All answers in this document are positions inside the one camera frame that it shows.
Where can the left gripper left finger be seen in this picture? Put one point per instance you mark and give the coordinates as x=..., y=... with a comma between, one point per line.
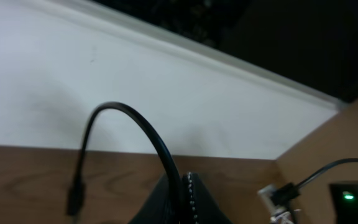
x=158, y=208

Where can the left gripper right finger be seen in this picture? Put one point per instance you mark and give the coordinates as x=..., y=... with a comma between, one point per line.
x=200, y=206

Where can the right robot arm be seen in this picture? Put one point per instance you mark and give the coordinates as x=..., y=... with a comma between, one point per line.
x=345, y=201

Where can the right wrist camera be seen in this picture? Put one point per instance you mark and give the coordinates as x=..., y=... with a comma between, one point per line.
x=278, y=203

